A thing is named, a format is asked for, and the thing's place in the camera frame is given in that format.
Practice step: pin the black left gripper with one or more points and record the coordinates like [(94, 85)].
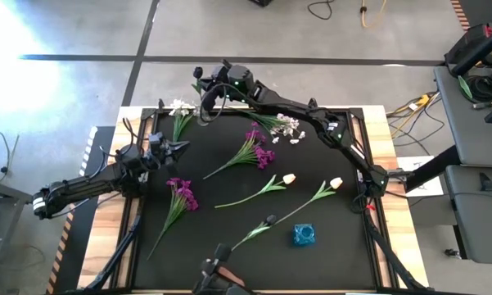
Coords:
[(160, 155)]

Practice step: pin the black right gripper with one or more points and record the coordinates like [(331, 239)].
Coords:
[(218, 80)]

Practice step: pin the black artificial tulip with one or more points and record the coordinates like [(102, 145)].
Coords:
[(197, 73), (271, 219)]

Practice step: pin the white blossom flower bunch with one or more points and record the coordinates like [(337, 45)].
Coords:
[(284, 123), (180, 107)]

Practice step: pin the purple artificial flower bunch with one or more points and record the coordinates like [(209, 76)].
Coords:
[(264, 157), (184, 194)]

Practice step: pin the white artificial tulip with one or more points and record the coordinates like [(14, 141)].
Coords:
[(289, 178), (336, 182)]

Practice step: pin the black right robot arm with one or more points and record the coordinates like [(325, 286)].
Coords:
[(307, 112)]

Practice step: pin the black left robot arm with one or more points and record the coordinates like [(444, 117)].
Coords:
[(86, 184)]

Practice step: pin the clear glass vase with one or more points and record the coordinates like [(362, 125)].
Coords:
[(204, 118)]

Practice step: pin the blue cut-glass vase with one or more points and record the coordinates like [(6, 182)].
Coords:
[(303, 234)]

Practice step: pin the black table mat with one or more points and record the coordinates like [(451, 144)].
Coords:
[(311, 164)]

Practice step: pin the black hazard-edged floor mat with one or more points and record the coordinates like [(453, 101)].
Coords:
[(74, 246)]

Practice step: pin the grey side table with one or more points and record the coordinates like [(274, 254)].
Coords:
[(0, 213)]

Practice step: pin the white paper sheet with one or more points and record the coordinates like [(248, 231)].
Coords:
[(409, 163)]

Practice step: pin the black cart beam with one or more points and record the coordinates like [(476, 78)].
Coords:
[(430, 169)]

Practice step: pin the green leaf-shaped piece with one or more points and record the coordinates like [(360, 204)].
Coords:
[(464, 87)]

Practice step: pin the black crate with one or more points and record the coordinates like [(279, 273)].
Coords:
[(466, 39)]

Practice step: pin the grey cart top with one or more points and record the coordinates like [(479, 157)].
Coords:
[(466, 131)]

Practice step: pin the black tall pole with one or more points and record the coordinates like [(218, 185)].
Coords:
[(479, 50)]

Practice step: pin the small black floor object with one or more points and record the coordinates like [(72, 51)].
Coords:
[(452, 253)]

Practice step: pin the grey cart shelf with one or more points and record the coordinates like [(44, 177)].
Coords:
[(483, 229)]

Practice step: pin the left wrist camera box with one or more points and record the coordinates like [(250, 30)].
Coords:
[(156, 139)]

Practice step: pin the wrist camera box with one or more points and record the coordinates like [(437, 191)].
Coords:
[(226, 64), (156, 139)]

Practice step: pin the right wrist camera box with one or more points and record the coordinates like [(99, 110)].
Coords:
[(226, 64)]

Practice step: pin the black diagonal frame strut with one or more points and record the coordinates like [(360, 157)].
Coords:
[(118, 254), (393, 258)]

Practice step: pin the black table-level camera mount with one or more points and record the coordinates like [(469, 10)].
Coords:
[(215, 270)]

